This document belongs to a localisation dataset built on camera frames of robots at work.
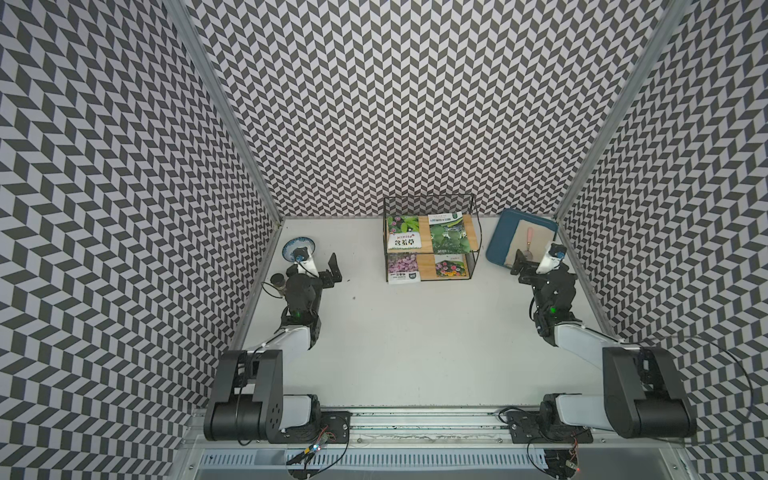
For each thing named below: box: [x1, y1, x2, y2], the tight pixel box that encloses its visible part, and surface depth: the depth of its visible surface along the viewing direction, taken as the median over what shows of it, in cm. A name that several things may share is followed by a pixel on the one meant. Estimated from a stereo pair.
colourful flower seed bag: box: [434, 253, 468, 277], surface depth 104 cm
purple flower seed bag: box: [387, 252, 421, 284], surface depth 104 cm
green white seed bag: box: [387, 215, 422, 250], surface depth 95 cm
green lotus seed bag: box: [428, 212, 471, 254], surface depth 93 cm
